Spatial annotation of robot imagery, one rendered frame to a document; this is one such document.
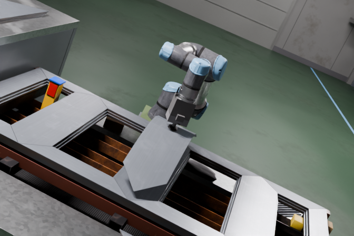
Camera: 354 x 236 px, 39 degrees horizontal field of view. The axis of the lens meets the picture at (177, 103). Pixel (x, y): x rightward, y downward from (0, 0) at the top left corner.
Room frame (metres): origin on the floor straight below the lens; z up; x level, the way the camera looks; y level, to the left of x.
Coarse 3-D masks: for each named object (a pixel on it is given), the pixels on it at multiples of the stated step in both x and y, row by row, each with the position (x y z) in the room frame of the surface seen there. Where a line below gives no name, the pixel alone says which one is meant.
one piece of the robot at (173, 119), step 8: (176, 96) 1.87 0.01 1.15; (176, 104) 1.85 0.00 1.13; (184, 104) 1.86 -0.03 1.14; (192, 104) 1.87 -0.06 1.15; (168, 112) 1.89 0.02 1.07; (176, 112) 1.86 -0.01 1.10; (184, 112) 1.87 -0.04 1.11; (192, 112) 1.88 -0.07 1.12; (168, 120) 1.85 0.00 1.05; (176, 120) 1.85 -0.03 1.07; (184, 120) 1.87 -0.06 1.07
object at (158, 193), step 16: (48, 80) 2.26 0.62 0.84; (16, 96) 1.97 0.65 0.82; (112, 112) 2.21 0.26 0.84; (80, 128) 1.92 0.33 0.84; (144, 128) 2.19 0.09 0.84; (16, 144) 1.58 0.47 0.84; (64, 144) 1.75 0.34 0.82; (48, 160) 1.57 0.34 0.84; (208, 160) 2.15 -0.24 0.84; (80, 176) 1.55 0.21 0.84; (176, 176) 1.89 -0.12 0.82; (240, 176) 2.13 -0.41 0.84; (112, 192) 1.54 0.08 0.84; (128, 192) 1.58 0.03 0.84; (144, 192) 1.62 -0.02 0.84; (160, 192) 1.67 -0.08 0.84; (304, 208) 2.10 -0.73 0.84; (160, 224) 1.51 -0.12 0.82; (224, 224) 1.66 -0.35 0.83; (304, 224) 1.96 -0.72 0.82
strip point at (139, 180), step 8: (128, 168) 1.63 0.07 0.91; (136, 168) 1.64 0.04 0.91; (128, 176) 1.60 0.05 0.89; (136, 176) 1.61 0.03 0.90; (144, 176) 1.62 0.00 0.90; (152, 176) 1.63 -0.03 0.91; (136, 184) 1.58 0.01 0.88; (144, 184) 1.59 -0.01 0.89; (152, 184) 1.60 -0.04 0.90; (160, 184) 1.61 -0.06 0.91
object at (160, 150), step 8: (144, 136) 1.77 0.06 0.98; (136, 144) 1.73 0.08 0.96; (144, 144) 1.74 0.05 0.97; (152, 144) 1.75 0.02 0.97; (160, 144) 1.77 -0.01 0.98; (152, 152) 1.72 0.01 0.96; (160, 152) 1.73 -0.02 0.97; (168, 152) 1.74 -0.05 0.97; (176, 152) 1.76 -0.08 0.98; (168, 160) 1.71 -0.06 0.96; (176, 160) 1.73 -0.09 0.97
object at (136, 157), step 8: (136, 152) 1.70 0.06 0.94; (144, 152) 1.71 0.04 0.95; (128, 160) 1.66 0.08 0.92; (136, 160) 1.67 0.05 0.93; (144, 160) 1.68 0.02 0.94; (152, 160) 1.69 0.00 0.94; (160, 160) 1.70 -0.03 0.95; (144, 168) 1.65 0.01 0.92; (152, 168) 1.66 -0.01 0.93; (160, 168) 1.67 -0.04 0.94; (168, 168) 1.68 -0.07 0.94; (160, 176) 1.64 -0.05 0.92; (168, 176) 1.65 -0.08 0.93
